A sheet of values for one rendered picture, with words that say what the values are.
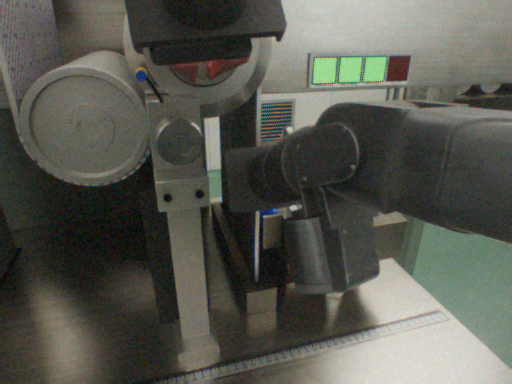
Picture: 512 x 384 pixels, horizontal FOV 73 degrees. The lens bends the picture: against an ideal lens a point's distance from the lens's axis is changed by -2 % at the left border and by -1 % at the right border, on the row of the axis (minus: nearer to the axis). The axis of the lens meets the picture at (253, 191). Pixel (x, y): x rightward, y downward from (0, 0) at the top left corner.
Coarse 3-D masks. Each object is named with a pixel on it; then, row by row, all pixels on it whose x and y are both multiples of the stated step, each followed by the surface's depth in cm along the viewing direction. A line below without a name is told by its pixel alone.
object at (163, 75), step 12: (144, 48) 33; (252, 48) 35; (252, 60) 36; (156, 72) 34; (168, 72) 34; (240, 72) 36; (252, 72) 36; (168, 84) 34; (180, 84) 35; (228, 84) 36; (240, 84) 36; (204, 96) 36; (216, 96) 36; (228, 96) 37
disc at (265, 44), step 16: (128, 32) 32; (128, 48) 33; (128, 64) 34; (144, 64) 34; (256, 64) 37; (144, 80) 35; (256, 80) 38; (240, 96) 38; (208, 112) 38; (224, 112) 38
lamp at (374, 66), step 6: (366, 60) 74; (372, 60) 75; (378, 60) 75; (384, 60) 75; (366, 66) 75; (372, 66) 75; (378, 66) 76; (384, 66) 76; (366, 72) 75; (372, 72) 76; (378, 72) 76; (366, 78) 76; (372, 78) 76; (378, 78) 77
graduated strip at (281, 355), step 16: (400, 320) 48; (416, 320) 48; (432, 320) 48; (336, 336) 46; (352, 336) 46; (368, 336) 46; (384, 336) 46; (272, 352) 43; (288, 352) 43; (304, 352) 43; (320, 352) 43; (208, 368) 41; (224, 368) 41; (240, 368) 41; (256, 368) 41
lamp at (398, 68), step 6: (390, 60) 76; (396, 60) 76; (402, 60) 77; (408, 60) 77; (390, 66) 76; (396, 66) 77; (402, 66) 77; (390, 72) 77; (396, 72) 77; (402, 72) 78; (390, 78) 78; (396, 78) 78; (402, 78) 78
